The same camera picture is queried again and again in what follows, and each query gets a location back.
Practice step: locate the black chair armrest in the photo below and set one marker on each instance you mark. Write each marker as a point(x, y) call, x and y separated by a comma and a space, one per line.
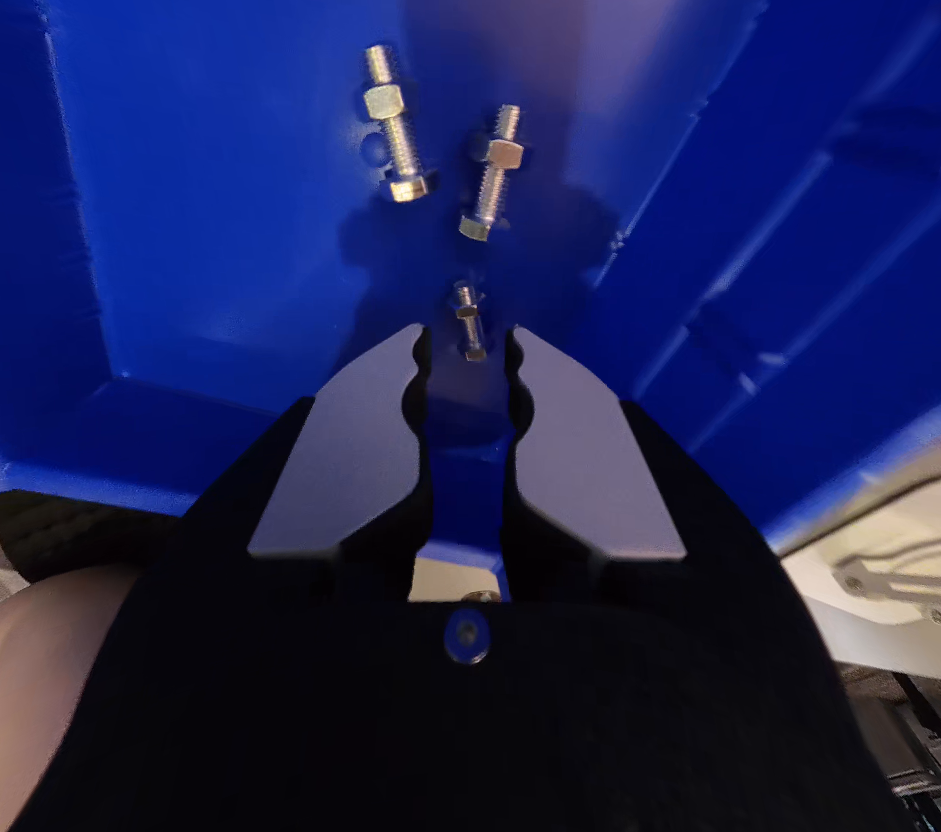
point(73, 530)

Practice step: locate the blue plastic bin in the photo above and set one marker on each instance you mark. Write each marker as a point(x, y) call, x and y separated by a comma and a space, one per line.
point(220, 148)

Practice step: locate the short silver bolt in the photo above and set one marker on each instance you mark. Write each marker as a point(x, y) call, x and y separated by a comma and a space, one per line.
point(465, 311)

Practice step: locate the large silver hex bolt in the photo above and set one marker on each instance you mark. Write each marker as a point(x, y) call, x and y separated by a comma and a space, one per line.
point(489, 196)
point(401, 148)

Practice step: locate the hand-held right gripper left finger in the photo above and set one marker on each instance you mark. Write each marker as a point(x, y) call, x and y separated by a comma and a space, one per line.
point(353, 449)

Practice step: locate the white document stand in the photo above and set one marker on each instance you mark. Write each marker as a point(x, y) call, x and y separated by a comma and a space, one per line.
point(816, 582)

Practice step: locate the person's left forearm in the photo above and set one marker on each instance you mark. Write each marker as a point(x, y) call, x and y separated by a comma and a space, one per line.
point(44, 663)

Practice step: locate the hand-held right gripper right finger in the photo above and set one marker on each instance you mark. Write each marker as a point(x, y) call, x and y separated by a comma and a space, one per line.
point(588, 457)

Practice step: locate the large silver hex nut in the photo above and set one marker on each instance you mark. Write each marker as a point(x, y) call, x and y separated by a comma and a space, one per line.
point(384, 104)
point(503, 154)

